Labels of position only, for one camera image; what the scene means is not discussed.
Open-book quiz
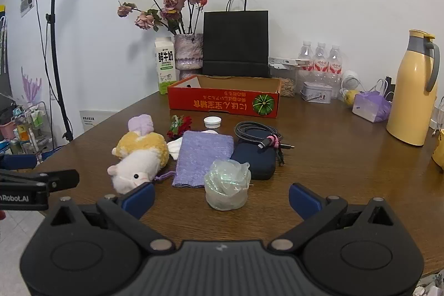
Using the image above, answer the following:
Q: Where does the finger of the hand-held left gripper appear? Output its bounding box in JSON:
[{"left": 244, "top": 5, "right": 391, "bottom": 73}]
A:
[
  {"left": 0, "top": 169, "right": 80, "bottom": 193},
  {"left": 0, "top": 153, "right": 37, "bottom": 171}
]

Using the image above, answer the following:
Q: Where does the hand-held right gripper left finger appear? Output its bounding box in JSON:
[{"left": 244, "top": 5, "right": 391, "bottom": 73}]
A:
[{"left": 45, "top": 182, "right": 176, "bottom": 254}]

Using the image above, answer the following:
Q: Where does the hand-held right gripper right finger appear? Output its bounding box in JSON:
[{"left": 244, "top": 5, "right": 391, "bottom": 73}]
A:
[{"left": 270, "top": 183, "right": 398, "bottom": 253}]

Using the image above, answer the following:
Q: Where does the yellow white plush toy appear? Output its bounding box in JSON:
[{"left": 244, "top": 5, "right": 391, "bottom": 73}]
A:
[{"left": 107, "top": 114, "right": 170, "bottom": 194}]

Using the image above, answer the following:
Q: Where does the navy zip case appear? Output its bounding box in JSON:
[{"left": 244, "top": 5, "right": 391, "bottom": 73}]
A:
[{"left": 230, "top": 130, "right": 278, "bottom": 181}]

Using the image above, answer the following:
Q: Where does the white cloth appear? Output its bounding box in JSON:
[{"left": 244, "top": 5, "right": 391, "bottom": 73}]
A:
[{"left": 166, "top": 129, "right": 219, "bottom": 161}]

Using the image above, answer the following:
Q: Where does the black cable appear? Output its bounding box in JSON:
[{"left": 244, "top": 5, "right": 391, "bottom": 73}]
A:
[{"left": 234, "top": 121, "right": 296, "bottom": 167}]

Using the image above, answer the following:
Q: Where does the purple knitted pouch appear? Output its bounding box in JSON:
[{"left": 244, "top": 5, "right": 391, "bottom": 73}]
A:
[{"left": 154, "top": 130, "right": 235, "bottom": 188}]

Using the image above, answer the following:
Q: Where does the translucent iridescent plastic bundle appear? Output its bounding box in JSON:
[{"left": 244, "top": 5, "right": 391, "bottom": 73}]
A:
[{"left": 203, "top": 159, "right": 252, "bottom": 212}]

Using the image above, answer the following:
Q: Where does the red artificial rose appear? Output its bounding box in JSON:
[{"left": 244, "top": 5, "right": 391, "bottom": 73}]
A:
[{"left": 166, "top": 114, "right": 193, "bottom": 140}]

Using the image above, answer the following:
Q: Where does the red cardboard box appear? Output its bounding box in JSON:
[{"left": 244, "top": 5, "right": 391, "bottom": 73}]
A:
[{"left": 167, "top": 75, "right": 281, "bottom": 119}]

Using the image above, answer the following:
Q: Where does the pink plastic basket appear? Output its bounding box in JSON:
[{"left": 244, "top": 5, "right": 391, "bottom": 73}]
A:
[{"left": 0, "top": 120, "right": 17, "bottom": 141}]

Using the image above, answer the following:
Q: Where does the white sign board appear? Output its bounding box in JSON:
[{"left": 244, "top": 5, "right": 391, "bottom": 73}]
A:
[{"left": 79, "top": 110, "right": 120, "bottom": 136}]

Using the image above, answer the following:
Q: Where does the white printed tin box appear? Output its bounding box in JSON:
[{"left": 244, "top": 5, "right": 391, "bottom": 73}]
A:
[{"left": 300, "top": 81, "right": 333, "bottom": 104}]

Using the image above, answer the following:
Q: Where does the clear jar of oats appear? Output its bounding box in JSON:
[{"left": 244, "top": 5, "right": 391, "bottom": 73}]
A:
[{"left": 271, "top": 69, "right": 297, "bottom": 97}]

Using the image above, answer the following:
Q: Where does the purple tissue pack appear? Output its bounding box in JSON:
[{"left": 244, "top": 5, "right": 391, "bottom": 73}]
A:
[{"left": 352, "top": 91, "right": 393, "bottom": 123}]

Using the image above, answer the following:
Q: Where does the small white fan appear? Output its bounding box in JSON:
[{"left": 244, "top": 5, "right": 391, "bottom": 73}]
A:
[{"left": 341, "top": 70, "right": 363, "bottom": 90}]

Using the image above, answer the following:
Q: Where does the white green milk carton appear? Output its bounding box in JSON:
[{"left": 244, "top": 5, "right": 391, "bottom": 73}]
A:
[{"left": 154, "top": 37, "right": 175, "bottom": 95}]

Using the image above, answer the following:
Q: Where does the flat white carton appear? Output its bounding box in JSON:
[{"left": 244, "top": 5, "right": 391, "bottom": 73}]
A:
[{"left": 268, "top": 57, "right": 314, "bottom": 71}]

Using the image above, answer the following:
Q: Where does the black light stand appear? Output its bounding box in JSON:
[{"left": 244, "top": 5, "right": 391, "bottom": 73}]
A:
[{"left": 45, "top": 0, "right": 75, "bottom": 143}]

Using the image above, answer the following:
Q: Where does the yellow thermos jug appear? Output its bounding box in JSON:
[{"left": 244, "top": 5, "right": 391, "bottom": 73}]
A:
[{"left": 386, "top": 29, "right": 440, "bottom": 147}]

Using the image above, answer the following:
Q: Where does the purple textured vase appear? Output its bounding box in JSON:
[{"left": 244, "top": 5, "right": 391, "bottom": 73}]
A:
[{"left": 173, "top": 33, "right": 205, "bottom": 82}]

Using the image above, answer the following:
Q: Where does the black paper bag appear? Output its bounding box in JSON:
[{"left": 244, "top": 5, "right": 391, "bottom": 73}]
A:
[{"left": 202, "top": 0, "right": 270, "bottom": 79}]

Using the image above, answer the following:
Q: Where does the metal wire storage rack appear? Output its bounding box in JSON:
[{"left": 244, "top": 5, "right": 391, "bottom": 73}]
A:
[{"left": 0, "top": 101, "right": 58, "bottom": 162}]

